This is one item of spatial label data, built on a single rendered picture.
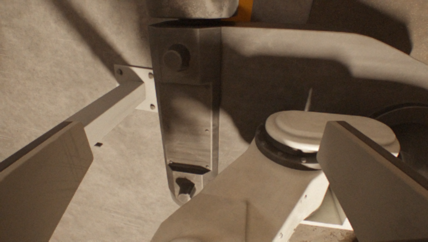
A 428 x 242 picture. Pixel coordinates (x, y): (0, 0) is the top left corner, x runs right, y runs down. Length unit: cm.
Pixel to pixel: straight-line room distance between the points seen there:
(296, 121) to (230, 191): 16
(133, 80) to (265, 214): 60
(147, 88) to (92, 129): 26
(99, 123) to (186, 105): 21
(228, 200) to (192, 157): 30
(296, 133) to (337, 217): 21
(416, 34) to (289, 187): 53
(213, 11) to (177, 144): 31
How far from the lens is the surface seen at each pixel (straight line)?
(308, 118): 40
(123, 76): 77
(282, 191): 31
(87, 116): 57
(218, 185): 31
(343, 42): 48
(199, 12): 43
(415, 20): 72
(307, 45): 46
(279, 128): 36
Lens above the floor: 62
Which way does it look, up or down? 59 degrees down
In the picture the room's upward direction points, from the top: 160 degrees counter-clockwise
